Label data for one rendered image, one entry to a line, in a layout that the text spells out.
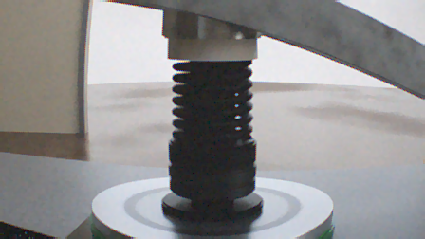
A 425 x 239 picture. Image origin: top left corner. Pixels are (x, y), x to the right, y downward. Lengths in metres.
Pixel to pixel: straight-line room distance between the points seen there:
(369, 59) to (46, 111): 5.16
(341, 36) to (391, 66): 0.06
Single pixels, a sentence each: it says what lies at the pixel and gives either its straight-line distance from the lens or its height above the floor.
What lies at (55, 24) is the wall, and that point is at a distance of 5.50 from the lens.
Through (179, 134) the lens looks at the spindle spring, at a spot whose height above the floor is 0.96.
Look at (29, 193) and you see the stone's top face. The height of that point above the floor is 0.87.
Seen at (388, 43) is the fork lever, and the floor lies 1.04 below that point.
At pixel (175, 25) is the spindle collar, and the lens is 0.49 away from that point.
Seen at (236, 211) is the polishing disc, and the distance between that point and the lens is 0.51.
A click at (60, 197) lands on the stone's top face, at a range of 0.65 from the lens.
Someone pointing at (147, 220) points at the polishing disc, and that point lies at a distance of 0.50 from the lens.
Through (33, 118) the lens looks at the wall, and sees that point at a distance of 5.64.
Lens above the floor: 1.06
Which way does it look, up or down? 10 degrees down
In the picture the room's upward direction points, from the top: straight up
